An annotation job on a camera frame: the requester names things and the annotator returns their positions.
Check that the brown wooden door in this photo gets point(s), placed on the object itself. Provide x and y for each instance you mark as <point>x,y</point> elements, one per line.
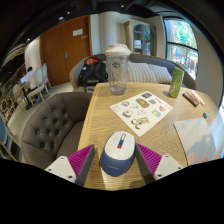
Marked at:
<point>63,53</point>

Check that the person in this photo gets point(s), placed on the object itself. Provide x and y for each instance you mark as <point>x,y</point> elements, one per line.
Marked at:
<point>30,75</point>

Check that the white sticker sheet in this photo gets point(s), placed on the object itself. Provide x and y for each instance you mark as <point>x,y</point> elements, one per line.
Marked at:
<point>141,113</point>

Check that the grey tufted armchair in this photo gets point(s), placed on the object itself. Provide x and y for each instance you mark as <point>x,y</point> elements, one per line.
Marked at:
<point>50,126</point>

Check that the black and orange backpack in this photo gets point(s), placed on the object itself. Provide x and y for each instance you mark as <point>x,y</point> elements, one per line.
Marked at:
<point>92,71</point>

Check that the group of white chairs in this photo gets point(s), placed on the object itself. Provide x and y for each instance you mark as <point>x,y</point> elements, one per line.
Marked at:
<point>39,81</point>

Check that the white tube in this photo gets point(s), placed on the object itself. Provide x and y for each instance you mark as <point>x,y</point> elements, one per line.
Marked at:
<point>199,98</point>

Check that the black and red flat box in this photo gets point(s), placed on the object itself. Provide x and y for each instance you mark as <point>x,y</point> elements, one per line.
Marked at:
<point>190,99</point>

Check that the white door sign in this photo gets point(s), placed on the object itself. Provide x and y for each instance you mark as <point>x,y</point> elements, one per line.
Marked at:
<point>77,32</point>

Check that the clear shaker bottle white lid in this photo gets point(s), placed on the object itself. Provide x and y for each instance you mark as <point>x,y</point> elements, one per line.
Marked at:
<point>118,73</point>

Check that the group of blue chairs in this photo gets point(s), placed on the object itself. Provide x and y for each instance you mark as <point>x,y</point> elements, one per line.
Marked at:
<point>5,133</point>

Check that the white and blue computer mouse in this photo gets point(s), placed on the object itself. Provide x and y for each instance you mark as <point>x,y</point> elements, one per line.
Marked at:
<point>117,155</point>

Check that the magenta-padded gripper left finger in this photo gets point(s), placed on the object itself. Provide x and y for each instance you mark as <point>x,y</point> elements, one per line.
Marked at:
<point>60,166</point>

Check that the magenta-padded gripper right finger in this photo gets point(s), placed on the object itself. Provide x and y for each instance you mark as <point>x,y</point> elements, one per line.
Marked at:
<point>166,165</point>

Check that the grey curved sofa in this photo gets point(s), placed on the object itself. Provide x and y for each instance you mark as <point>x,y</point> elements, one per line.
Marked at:
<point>156,60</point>

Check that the green drink can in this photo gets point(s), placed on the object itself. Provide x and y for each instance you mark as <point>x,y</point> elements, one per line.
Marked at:
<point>176,82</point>

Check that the striped beige cushion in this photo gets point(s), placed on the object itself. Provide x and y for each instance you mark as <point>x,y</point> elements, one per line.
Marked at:
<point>140,71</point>
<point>161,74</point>

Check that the wooden glass-door cabinet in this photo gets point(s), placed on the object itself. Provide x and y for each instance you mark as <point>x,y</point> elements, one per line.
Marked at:
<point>140,36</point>

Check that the black-framed arched window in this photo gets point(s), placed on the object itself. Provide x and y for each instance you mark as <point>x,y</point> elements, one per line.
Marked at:
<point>181,46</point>

